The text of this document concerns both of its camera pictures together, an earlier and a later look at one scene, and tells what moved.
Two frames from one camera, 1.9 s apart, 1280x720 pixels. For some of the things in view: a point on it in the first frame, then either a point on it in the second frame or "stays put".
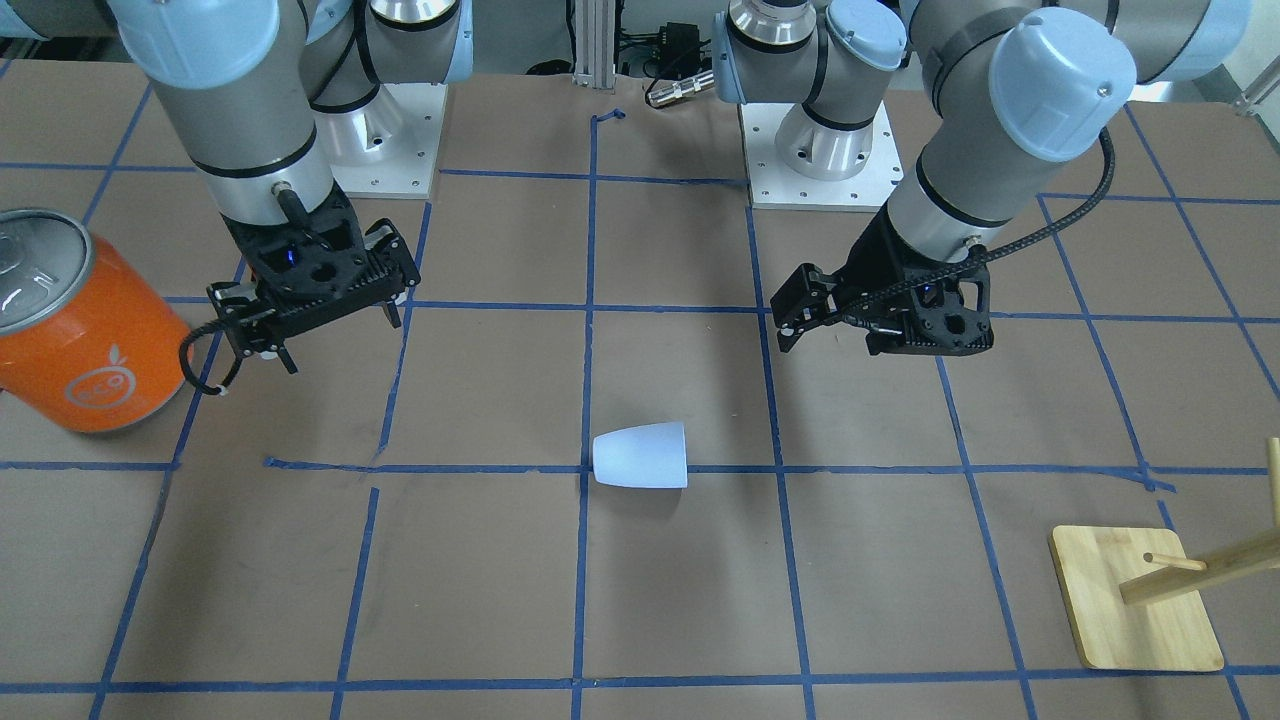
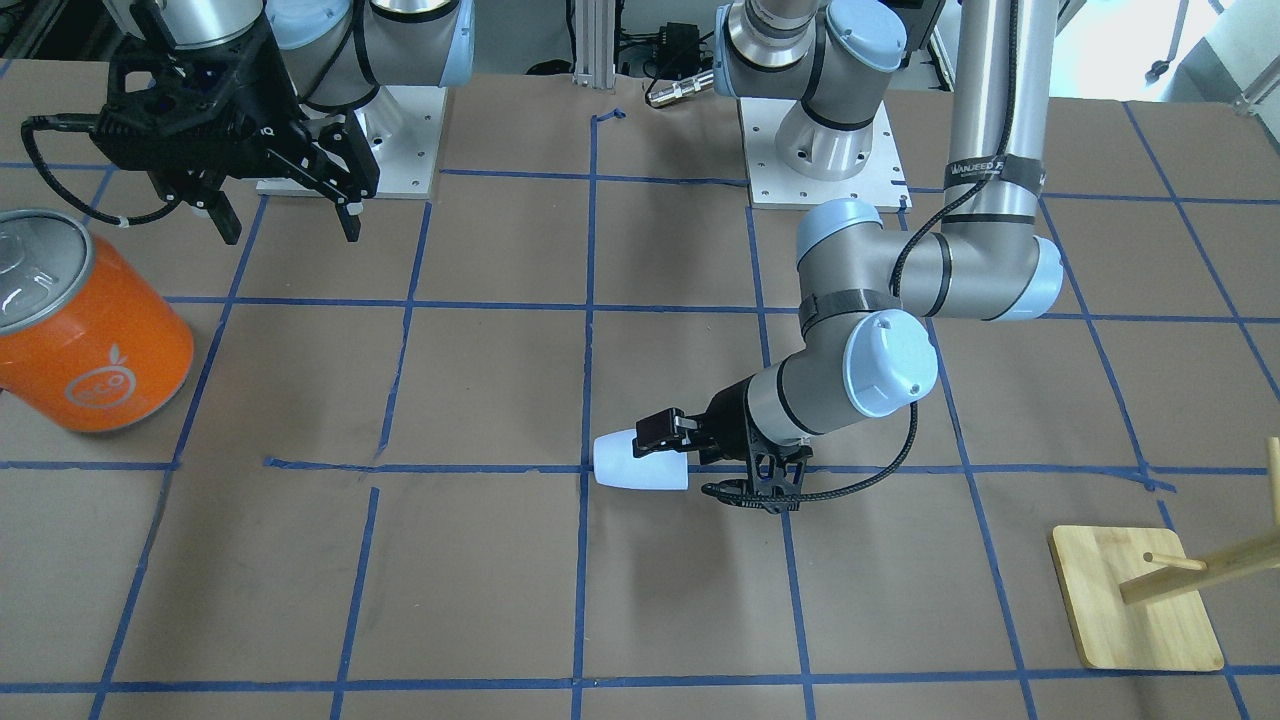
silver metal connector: [681, 88] stays put
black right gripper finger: [287, 360] → [224, 218]
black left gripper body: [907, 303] → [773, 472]
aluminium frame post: [595, 44] stays put
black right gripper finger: [392, 314] → [340, 167]
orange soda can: [90, 340] stays put
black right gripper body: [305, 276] → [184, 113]
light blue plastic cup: [643, 455] stays put
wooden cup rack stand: [1138, 601] stays put
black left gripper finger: [811, 298] → [666, 431]
